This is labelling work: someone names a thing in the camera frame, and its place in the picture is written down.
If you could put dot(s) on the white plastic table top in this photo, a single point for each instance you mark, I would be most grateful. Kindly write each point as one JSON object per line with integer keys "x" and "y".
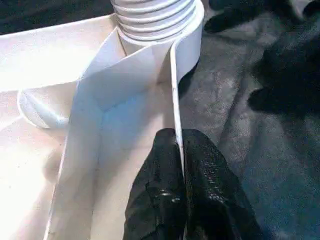
{"x": 50, "y": 50}

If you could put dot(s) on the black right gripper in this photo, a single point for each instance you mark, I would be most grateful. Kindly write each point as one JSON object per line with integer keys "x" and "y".
{"x": 295, "y": 70}

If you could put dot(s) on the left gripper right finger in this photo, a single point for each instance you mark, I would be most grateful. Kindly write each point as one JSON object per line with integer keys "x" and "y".
{"x": 215, "y": 200}

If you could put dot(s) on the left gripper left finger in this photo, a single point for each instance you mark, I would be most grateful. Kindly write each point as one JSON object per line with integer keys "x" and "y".
{"x": 157, "y": 200}

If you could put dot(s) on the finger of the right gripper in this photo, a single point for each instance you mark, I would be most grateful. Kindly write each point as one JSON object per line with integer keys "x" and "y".
{"x": 235, "y": 12}

